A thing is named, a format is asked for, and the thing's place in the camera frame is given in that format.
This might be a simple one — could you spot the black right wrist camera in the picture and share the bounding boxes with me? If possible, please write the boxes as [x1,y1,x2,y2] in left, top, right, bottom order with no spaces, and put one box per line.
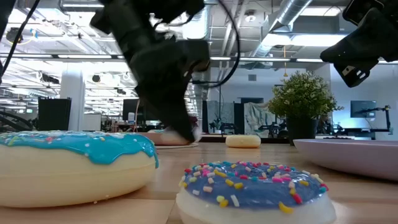
[341,0,386,27]

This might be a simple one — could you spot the white woven round placemat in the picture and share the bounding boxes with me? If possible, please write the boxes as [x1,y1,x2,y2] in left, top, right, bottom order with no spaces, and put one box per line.
[154,142,200,151]

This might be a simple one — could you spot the silver slanted ceiling duct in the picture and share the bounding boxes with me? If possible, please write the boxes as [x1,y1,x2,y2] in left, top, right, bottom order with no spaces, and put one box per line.
[248,0,313,58]

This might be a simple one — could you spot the wall monitor screen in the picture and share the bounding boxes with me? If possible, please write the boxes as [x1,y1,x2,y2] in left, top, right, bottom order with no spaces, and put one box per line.
[350,100,377,119]

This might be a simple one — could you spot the silver spiral ceiling duct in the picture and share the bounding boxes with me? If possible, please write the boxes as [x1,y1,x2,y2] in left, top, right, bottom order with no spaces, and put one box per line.
[182,6,213,41]

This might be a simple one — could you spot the grey crumpled cover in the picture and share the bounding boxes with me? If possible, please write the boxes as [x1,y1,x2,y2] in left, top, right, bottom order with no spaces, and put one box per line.
[244,102,276,135]

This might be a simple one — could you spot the black ceiling light rail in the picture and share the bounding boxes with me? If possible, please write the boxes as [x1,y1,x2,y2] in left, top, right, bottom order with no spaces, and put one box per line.
[0,54,323,63]

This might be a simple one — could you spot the blue donut white drizzle sprinkles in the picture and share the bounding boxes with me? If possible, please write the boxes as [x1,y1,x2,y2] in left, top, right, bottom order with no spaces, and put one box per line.
[0,130,160,208]

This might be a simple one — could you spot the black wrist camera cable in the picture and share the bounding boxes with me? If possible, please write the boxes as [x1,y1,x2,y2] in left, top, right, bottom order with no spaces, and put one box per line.
[191,0,241,90]

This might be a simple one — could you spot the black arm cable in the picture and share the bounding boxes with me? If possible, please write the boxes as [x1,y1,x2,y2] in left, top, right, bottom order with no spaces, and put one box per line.
[0,0,41,78]

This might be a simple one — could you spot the chocolate glazed donut white drizzle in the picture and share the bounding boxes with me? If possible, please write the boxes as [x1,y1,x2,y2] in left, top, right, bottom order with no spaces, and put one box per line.
[225,134,262,149]

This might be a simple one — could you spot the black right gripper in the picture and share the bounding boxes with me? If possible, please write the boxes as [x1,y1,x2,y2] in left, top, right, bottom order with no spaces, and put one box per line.
[320,6,398,88]

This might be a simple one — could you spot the black plant pot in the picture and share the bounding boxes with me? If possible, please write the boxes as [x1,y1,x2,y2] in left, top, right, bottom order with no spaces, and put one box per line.
[285,116,319,146]

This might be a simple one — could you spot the pink plate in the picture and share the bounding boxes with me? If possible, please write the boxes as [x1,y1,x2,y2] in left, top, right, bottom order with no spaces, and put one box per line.
[136,132,193,146]

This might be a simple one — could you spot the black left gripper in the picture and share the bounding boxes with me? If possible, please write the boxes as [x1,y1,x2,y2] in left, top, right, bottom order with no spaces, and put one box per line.
[129,41,201,144]

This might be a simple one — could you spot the white square pillar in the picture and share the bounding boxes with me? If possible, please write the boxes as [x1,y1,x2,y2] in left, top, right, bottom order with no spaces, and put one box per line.
[60,62,86,131]

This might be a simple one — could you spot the lavender plate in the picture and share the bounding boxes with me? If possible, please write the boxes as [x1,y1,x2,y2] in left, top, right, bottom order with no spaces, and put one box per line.
[293,138,398,182]

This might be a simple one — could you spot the small purple donut coloured sprinkles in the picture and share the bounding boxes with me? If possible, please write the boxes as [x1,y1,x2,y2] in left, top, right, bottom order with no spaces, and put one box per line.
[175,161,337,224]

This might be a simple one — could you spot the green potted plant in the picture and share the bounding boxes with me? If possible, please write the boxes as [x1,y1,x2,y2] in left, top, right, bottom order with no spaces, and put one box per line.
[267,70,345,121]

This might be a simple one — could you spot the dark desk monitor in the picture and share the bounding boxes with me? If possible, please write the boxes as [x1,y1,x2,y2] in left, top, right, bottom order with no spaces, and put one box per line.
[122,98,141,121]

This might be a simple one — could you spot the yellow hanging cord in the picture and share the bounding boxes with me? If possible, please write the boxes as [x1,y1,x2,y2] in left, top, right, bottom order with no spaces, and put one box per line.
[282,45,289,78]

